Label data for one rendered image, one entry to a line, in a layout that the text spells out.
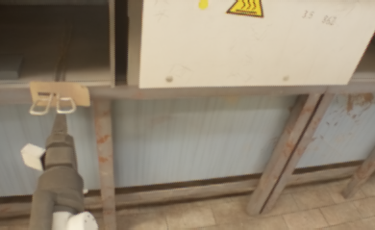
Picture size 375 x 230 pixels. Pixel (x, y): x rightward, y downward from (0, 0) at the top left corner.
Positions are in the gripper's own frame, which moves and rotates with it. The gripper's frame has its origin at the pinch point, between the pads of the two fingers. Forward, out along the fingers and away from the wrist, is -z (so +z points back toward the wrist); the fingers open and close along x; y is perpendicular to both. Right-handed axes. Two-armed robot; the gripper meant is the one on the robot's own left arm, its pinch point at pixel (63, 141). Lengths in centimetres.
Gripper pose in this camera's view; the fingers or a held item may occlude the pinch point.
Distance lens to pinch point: 70.3
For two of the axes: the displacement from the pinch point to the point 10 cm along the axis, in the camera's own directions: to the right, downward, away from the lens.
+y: -9.6, 0.5, -2.7
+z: 2.4, 6.6, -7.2
